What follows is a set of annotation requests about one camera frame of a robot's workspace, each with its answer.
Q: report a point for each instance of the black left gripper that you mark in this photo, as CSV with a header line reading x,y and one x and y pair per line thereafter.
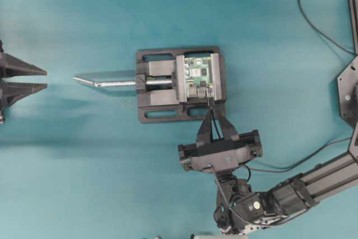
x,y
11,92

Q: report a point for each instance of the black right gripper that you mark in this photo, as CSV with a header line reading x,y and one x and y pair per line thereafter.
x,y
219,155

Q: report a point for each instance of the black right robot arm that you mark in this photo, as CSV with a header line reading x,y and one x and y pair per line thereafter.
x,y
240,210

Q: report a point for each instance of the green PCB board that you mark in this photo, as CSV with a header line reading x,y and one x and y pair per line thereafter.
x,y
197,71

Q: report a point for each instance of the dark grey metal vise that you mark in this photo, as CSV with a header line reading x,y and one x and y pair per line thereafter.
x,y
161,104

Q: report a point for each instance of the silver vise screw handle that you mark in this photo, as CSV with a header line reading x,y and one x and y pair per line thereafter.
x,y
147,81

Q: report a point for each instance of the black frame bar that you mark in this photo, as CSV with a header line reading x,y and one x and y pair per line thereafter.
x,y
353,9

